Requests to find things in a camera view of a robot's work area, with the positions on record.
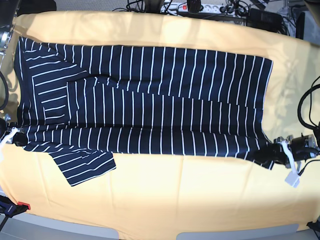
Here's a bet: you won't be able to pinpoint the black computer tower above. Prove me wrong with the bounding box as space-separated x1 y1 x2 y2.
295 6 306 40

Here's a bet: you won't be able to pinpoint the black power adapter box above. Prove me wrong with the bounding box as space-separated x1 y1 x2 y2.
246 8 283 31

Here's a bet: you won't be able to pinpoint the white power strip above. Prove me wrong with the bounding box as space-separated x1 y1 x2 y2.
160 1 248 18

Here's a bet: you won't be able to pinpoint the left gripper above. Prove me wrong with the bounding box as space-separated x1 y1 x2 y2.
254 136 318 167

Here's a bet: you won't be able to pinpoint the navy white striped T-shirt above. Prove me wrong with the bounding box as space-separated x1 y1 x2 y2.
14 37 273 186

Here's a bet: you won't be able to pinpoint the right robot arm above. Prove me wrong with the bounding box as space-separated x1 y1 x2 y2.
0 0 27 149

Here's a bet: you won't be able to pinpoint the black clamp right corner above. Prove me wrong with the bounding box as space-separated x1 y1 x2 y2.
306 220 320 232

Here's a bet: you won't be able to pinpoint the blue red table clamp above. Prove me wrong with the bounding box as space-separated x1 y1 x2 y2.
0 195 31 230

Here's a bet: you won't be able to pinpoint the yellow table cloth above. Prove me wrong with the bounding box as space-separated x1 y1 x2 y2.
0 11 320 240

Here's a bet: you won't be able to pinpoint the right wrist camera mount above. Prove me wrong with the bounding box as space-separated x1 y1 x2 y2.
0 113 19 162

